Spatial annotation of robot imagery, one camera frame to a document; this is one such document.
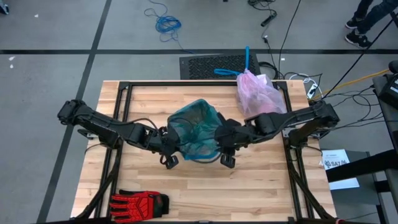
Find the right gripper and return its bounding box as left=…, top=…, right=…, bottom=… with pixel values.
left=214, top=118, right=250, bottom=169

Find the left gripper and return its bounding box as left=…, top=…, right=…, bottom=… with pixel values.
left=146, top=126, right=180, bottom=170

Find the teal trash bag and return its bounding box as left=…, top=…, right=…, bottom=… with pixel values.
left=167, top=98, right=223, bottom=161

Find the pink trash bag blue drawstring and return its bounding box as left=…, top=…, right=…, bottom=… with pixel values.
left=213, top=45, right=288, bottom=119

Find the red and black work glove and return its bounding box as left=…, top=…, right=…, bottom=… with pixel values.
left=109, top=189, right=170, bottom=223

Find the white power strip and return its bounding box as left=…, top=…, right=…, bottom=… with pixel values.
left=306, top=82, right=320, bottom=100

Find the white printed paper sheet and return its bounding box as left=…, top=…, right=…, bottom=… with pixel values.
left=321, top=148, right=361, bottom=191

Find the black metal beam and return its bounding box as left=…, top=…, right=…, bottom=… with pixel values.
left=325, top=149, right=398, bottom=184

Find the black power strip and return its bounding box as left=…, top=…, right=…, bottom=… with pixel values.
left=260, top=11, right=278, bottom=28

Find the black device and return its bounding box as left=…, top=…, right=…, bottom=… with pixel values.
left=377, top=60, right=398, bottom=110

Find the person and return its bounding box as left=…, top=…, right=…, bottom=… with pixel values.
left=344, top=0, right=398, bottom=50

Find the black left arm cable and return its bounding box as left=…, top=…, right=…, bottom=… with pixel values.
left=124, top=117, right=166, bottom=135

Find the black table edge rail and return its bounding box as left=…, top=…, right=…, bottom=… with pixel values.
left=118, top=80, right=287, bottom=88

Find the blue cable coil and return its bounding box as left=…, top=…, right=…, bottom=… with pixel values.
left=143, top=0, right=196, bottom=54

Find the black floor cable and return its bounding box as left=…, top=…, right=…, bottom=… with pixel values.
left=277, top=0, right=302, bottom=79

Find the yellow hanging cable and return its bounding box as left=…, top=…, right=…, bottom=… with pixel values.
left=310, top=68, right=392, bottom=101

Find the thin black hanging cable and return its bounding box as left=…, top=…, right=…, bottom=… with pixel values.
left=321, top=17, right=398, bottom=100

